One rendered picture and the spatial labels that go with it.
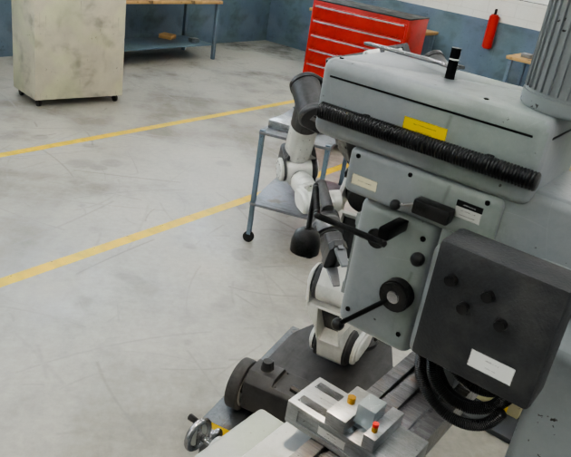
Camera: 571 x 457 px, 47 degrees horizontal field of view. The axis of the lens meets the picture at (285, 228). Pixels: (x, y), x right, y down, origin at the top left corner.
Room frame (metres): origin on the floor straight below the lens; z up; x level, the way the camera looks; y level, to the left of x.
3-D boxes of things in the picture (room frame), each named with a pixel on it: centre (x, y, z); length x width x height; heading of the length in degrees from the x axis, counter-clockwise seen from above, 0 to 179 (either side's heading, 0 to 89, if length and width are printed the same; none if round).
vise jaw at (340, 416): (1.40, -0.24, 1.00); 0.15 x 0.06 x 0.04; 146
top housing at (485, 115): (1.33, -0.29, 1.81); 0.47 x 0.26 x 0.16; 56
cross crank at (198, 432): (1.62, 0.14, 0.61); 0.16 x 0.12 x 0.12; 56
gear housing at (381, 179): (1.32, -0.31, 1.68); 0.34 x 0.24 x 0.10; 56
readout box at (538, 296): (0.90, -0.34, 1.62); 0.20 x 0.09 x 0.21; 56
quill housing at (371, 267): (1.34, -0.28, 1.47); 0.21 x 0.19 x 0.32; 146
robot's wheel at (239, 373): (2.06, 0.07, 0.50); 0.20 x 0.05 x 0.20; 157
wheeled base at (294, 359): (2.19, -0.27, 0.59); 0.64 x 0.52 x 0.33; 157
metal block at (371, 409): (1.37, -0.29, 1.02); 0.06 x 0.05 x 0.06; 146
